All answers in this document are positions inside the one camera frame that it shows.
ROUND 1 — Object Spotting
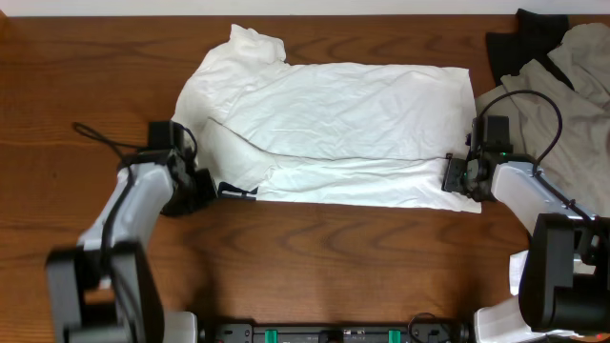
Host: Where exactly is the grey-beige garment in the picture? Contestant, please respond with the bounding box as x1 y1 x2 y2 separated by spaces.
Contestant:
476 23 609 217

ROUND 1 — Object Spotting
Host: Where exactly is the white t-shirt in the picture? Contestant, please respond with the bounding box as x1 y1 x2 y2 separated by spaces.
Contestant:
173 25 481 213

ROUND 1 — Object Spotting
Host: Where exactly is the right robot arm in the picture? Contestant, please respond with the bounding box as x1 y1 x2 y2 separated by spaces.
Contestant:
441 152 609 342

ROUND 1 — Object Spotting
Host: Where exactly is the black garment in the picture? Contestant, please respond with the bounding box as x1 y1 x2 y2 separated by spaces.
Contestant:
485 9 574 90

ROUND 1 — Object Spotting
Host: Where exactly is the white garment at right edge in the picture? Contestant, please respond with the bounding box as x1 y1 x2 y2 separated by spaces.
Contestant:
509 251 596 295

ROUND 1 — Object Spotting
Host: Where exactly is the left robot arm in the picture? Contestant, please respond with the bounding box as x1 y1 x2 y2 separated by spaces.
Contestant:
45 149 216 343

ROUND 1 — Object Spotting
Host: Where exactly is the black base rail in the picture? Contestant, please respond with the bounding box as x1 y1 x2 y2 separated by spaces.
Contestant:
206 319 475 343

